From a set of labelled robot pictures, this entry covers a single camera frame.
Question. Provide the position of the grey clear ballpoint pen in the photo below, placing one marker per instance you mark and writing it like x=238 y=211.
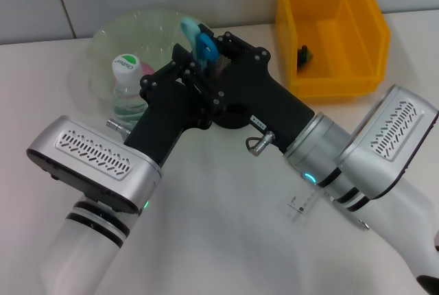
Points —
x=364 y=225

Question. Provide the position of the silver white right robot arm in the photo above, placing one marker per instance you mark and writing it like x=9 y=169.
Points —
x=394 y=240

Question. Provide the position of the green glass fruit bowl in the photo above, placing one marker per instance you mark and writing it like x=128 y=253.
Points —
x=137 y=34

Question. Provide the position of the yellow plastic bin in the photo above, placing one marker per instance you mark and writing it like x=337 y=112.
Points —
x=343 y=68

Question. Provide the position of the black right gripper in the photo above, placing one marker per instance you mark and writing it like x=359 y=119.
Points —
x=267 y=96

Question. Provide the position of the green label water bottle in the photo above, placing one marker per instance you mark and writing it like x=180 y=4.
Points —
x=127 y=67

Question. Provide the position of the transparent plastic ruler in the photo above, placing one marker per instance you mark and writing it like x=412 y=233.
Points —
x=298 y=206

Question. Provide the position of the blue teal scissors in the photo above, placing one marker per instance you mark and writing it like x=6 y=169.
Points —
x=205 y=48

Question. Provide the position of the black mesh pen holder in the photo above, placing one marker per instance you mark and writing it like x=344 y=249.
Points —
x=233 y=121

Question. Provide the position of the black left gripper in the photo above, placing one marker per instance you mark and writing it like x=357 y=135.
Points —
x=164 y=120

